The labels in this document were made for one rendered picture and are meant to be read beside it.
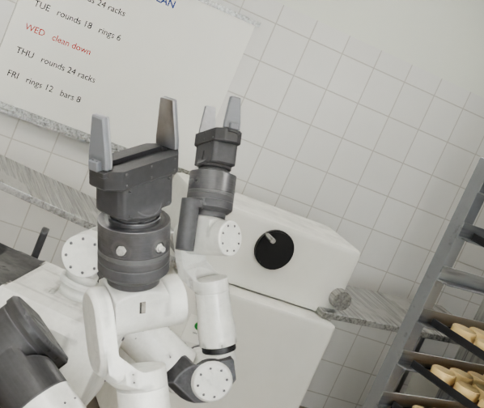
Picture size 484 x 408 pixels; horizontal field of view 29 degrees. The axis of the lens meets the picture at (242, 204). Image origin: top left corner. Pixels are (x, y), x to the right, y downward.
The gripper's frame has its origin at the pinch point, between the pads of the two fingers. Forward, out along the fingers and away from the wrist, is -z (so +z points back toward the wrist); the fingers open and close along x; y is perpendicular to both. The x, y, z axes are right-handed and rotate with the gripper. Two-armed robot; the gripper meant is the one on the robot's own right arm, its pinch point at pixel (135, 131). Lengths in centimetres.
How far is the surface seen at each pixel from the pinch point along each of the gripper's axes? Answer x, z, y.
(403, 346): 70, 57, 2
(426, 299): 73, 48, 3
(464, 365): 87, 67, 7
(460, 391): 69, 61, 15
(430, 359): 77, 62, 4
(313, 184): 316, 146, -191
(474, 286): 85, 48, 7
